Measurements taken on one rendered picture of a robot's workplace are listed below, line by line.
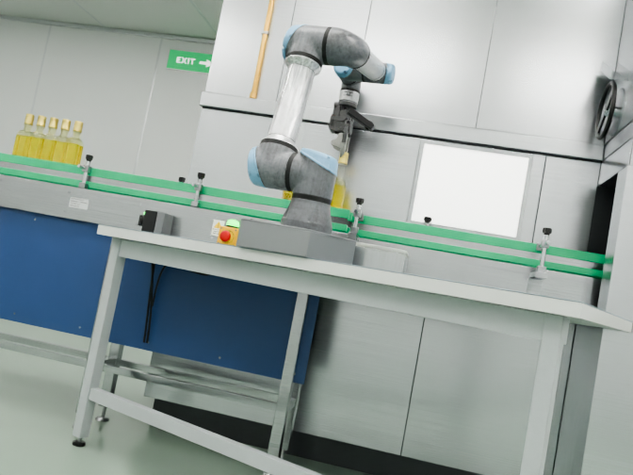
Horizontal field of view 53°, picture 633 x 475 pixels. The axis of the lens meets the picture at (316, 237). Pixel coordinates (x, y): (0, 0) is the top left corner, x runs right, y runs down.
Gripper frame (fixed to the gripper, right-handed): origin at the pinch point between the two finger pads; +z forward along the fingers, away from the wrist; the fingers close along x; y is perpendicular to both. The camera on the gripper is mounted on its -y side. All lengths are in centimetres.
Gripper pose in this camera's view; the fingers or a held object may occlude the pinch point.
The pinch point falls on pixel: (344, 155)
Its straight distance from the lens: 245.8
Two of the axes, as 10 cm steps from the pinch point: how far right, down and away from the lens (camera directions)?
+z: -1.8, 9.8, -0.7
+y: -9.7, -1.6, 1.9
